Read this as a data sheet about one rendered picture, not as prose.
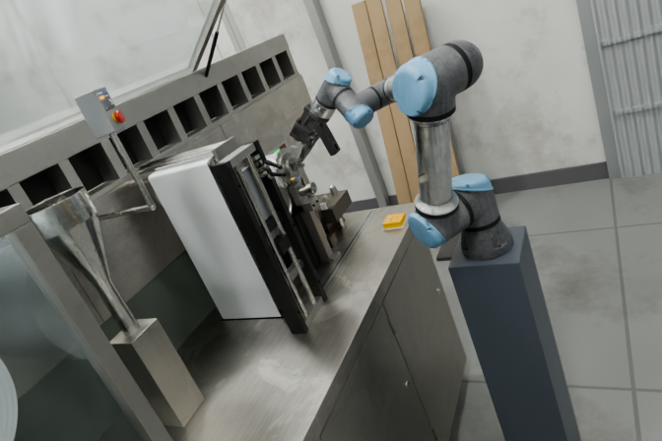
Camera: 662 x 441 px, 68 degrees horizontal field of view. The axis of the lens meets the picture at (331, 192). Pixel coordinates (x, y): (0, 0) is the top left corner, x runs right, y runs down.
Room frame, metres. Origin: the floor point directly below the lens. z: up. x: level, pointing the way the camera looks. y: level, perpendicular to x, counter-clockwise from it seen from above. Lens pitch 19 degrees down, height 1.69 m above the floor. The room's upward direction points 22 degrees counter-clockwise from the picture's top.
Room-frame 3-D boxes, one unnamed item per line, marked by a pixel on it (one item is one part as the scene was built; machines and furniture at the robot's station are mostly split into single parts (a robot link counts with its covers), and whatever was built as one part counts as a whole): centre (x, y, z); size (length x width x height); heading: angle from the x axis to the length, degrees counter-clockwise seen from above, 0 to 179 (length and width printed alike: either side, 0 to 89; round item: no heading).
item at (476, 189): (1.28, -0.37, 1.07); 0.13 x 0.12 x 0.14; 112
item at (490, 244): (1.28, -0.37, 0.95); 0.15 x 0.15 x 0.10
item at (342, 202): (1.88, 0.15, 1.00); 0.40 x 0.16 x 0.06; 59
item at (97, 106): (1.19, 0.41, 1.66); 0.07 x 0.07 x 0.10; 85
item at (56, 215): (1.08, 0.57, 1.50); 0.14 x 0.14 x 0.06
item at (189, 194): (1.44, 0.41, 1.17); 0.34 x 0.05 x 0.54; 59
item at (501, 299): (1.28, -0.37, 0.45); 0.20 x 0.20 x 0.90; 57
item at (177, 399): (1.08, 0.57, 1.18); 0.14 x 0.14 x 0.57
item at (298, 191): (1.59, 0.09, 1.05); 0.06 x 0.05 x 0.31; 59
